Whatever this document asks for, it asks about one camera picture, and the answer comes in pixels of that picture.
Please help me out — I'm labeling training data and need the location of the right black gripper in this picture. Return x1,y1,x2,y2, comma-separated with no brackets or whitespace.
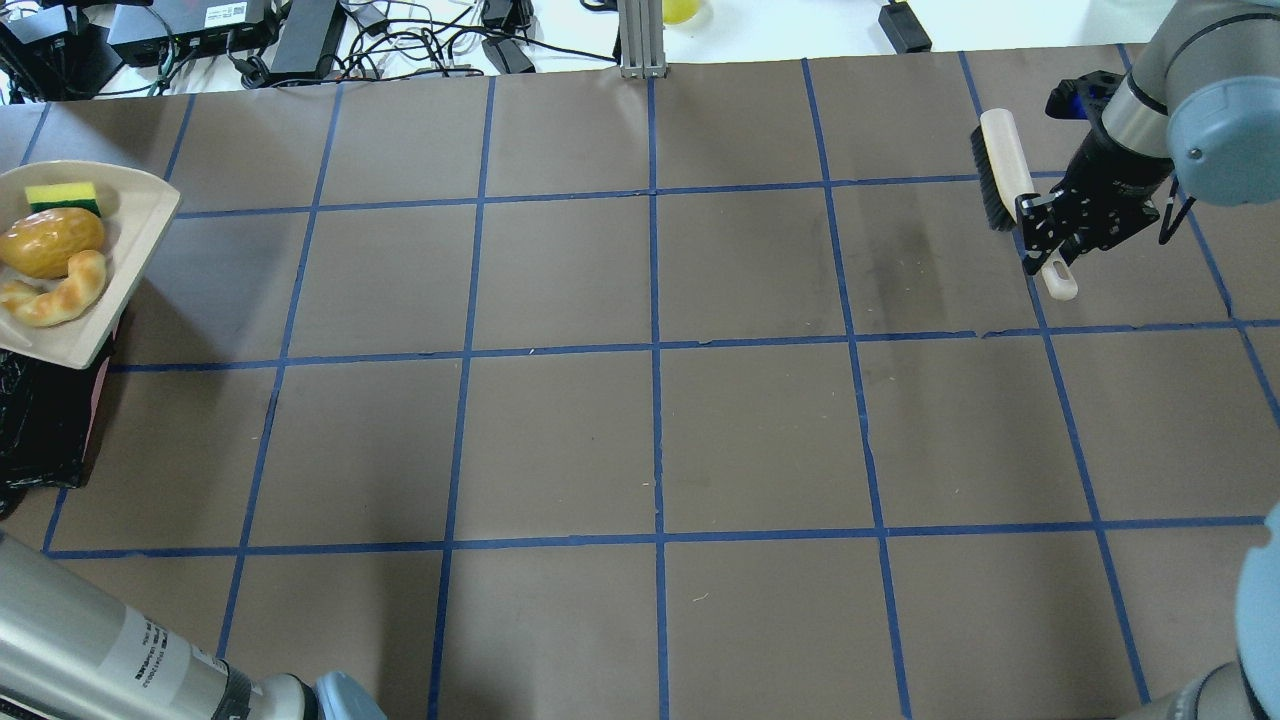
1014,70,1196,275

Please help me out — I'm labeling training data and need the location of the beige hand brush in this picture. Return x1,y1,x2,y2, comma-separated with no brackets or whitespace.
970,108,1079,301

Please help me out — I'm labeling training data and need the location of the beige plastic dustpan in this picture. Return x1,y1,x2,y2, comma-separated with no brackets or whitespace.
1,160,180,369

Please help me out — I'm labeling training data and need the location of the croissant toy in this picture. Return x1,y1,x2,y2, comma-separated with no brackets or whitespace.
1,250,108,328

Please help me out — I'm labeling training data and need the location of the yellow green sponge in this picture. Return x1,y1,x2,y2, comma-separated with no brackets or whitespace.
24,182,102,217

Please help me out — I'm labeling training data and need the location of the orange bread roll toy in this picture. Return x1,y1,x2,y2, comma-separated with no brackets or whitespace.
1,208,106,279

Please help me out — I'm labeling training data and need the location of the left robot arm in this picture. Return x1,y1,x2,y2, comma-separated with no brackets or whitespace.
1,536,384,719

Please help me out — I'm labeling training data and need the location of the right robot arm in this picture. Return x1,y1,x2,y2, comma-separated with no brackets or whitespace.
972,1,1279,301

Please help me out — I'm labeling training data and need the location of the black bag lined bin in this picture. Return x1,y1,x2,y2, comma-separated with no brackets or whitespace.
1,333,116,519

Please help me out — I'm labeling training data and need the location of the black power adapter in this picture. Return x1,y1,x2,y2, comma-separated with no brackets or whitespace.
877,1,933,55

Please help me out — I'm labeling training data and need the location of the yellow tape roll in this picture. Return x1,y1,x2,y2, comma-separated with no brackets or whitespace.
660,0,703,27

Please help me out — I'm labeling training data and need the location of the aluminium frame post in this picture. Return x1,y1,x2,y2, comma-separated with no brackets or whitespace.
617,0,669,79

